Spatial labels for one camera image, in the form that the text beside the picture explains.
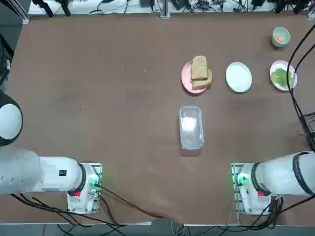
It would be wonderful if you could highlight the black stand leg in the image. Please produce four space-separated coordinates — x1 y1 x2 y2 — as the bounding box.
31 0 54 18
59 0 72 17

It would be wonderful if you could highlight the red and black power strip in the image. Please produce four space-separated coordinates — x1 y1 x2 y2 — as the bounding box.
194 0 212 10

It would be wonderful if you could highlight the pale round plate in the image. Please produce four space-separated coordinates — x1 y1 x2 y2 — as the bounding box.
269 60 298 91

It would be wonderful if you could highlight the black base cable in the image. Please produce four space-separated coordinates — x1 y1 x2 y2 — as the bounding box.
9 185 165 227
226 194 286 229

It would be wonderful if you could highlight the aluminium camera post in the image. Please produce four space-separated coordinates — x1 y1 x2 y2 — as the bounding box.
159 0 171 19

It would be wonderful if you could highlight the white round plate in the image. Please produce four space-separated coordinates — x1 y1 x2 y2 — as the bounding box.
225 61 252 93

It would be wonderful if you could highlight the clear plastic container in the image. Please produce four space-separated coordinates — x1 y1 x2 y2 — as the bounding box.
179 105 204 150

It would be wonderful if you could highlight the green ceramic bowl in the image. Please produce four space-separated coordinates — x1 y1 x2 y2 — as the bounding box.
271 26 290 49

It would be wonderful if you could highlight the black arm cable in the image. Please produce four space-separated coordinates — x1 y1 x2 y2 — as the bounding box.
286 14 315 138

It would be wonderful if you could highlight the brown bread slice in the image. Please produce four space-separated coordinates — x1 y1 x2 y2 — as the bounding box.
191 68 213 91
191 56 209 81

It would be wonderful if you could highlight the pink round plate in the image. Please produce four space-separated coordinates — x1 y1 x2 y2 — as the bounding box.
181 60 213 94

